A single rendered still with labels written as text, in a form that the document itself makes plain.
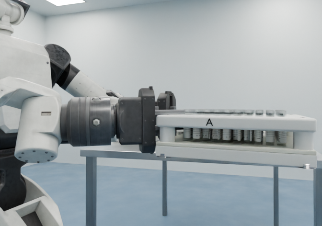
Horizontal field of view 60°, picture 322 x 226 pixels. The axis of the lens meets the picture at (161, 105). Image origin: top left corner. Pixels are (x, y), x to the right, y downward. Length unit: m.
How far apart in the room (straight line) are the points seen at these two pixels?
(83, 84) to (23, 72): 0.25
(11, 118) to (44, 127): 0.32
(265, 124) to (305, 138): 0.06
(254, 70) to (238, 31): 0.66
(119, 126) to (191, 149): 0.13
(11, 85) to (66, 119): 0.10
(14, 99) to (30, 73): 0.30
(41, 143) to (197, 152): 0.25
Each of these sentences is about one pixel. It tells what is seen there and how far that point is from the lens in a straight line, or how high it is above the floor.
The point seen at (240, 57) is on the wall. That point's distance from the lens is 4.65.
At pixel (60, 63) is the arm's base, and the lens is 0.98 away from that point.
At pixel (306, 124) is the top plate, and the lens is 0.45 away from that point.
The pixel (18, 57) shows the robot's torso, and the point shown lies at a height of 1.18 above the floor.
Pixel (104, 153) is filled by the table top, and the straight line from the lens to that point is 1.37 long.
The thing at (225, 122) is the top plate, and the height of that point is 1.03.
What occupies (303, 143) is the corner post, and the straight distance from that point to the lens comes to 0.45.
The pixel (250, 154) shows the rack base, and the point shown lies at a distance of 0.45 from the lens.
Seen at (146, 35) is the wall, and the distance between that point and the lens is 5.06.
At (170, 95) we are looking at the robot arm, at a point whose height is 1.08.
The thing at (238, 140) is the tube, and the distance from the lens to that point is 0.49.
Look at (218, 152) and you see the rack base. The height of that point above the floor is 0.98.
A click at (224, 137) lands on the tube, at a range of 0.49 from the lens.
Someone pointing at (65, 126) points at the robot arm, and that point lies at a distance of 0.49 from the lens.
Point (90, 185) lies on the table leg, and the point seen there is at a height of 0.67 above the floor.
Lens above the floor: 1.05
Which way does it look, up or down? 1 degrees up
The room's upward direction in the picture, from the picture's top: straight up
